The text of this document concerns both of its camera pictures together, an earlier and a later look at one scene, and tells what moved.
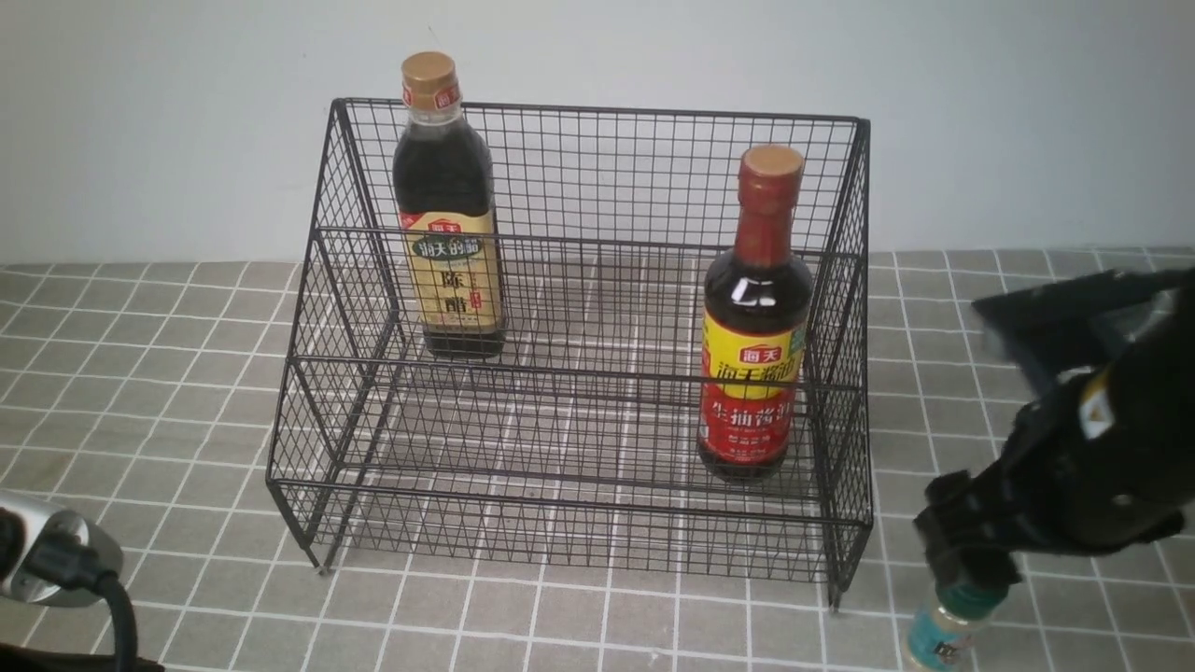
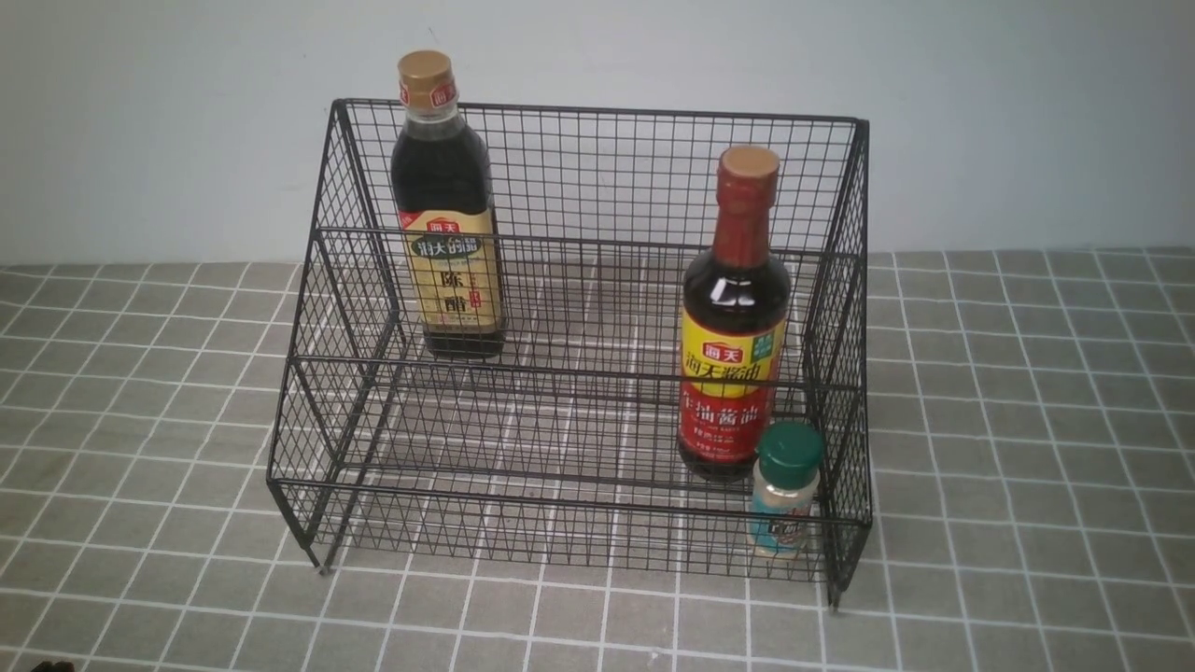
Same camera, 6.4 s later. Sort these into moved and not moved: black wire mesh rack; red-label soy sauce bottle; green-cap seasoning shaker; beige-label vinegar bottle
Moved: red-label soy sauce bottle; green-cap seasoning shaker
Not moved: black wire mesh rack; beige-label vinegar bottle
